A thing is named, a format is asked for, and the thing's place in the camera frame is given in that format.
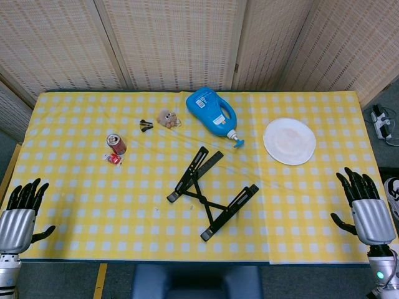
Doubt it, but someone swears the black folding laptop stand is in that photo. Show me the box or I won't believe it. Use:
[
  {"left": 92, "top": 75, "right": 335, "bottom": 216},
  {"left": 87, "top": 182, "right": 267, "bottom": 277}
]
[{"left": 166, "top": 146, "right": 260, "bottom": 242}]

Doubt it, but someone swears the white device with cables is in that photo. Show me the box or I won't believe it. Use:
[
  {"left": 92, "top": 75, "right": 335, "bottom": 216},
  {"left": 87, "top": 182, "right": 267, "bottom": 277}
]
[{"left": 370, "top": 105, "right": 397, "bottom": 146}]

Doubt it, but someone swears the yellow checkered tablecloth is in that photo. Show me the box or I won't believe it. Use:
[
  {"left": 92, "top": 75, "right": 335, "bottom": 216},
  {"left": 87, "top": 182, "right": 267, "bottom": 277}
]
[{"left": 0, "top": 90, "right": 399, "bottom": 265}]

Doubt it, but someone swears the yellow floor tape strip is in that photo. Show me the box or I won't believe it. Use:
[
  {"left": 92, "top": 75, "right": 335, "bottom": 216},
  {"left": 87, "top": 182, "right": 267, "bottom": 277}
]
[{"left": 93, "top": 263, "right": 108, "bottom": 299}]

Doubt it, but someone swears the blue detergent pump bottle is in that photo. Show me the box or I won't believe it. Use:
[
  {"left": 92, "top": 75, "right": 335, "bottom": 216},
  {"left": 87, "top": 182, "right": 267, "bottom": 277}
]
[{"left": 185, "top": 87, "right": 246, "bottom": 149}]

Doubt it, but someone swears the brown plush keychain toy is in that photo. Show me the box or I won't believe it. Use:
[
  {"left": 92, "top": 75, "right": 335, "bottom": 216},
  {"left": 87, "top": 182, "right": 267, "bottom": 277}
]
[{"left": 156, "top": 108, "right": 183, "bottom": 128}]

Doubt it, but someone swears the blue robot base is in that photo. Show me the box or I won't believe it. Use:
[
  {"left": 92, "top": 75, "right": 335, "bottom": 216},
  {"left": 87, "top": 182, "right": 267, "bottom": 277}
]
[{"left": 130, "top": 264, "right": 264, "bottom": 299}]

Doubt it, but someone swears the white paper plate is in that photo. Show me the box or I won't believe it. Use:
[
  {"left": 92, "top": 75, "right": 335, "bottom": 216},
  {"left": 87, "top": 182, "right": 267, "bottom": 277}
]
[{"left": 262, "top": 117, "right": 317, "bottom": 166}]

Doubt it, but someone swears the red soda can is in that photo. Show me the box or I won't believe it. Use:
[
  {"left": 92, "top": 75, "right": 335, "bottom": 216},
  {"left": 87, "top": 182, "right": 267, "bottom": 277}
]
[{"left": 106, "top": 133, "right": 127, "bottom": 156}]

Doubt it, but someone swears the beige woven folding screen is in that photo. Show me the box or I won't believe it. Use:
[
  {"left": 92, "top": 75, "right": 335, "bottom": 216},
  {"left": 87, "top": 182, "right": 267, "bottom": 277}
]
[{"left": 0, "top": 0, "right": 399, "bottom": 143}]

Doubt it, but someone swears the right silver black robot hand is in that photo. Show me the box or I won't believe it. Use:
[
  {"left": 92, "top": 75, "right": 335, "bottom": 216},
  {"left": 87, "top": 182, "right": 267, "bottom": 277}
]
[{"left": 330, "top": 167, "right": 397, "bottom": 250}]

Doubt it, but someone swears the white black sneaker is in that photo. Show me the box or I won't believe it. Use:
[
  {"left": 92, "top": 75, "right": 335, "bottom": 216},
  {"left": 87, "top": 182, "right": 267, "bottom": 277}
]
[{"left": 383, "top": 177, "right": 399, "bottom": 224}]

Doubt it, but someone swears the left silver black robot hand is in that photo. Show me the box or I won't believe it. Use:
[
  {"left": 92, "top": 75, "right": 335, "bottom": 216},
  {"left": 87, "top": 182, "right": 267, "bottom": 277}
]
[{"left": 0, "top": 178, "right": 56, "bottom": 255}]

